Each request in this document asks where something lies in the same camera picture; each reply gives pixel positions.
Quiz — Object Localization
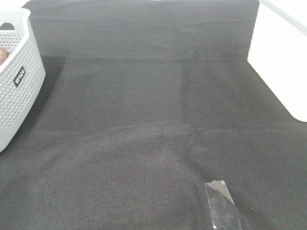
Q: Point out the brown towel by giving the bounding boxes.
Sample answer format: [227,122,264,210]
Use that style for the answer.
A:
[0,47,10,65]

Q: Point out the black table cloth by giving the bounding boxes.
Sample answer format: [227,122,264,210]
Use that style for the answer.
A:
[0,0,307,230]

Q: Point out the clear tape strip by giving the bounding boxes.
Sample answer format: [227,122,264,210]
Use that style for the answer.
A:
[205,180,242,230]

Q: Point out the white perforated laundry basket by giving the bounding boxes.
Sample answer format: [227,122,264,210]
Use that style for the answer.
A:
[0,8,46,150]

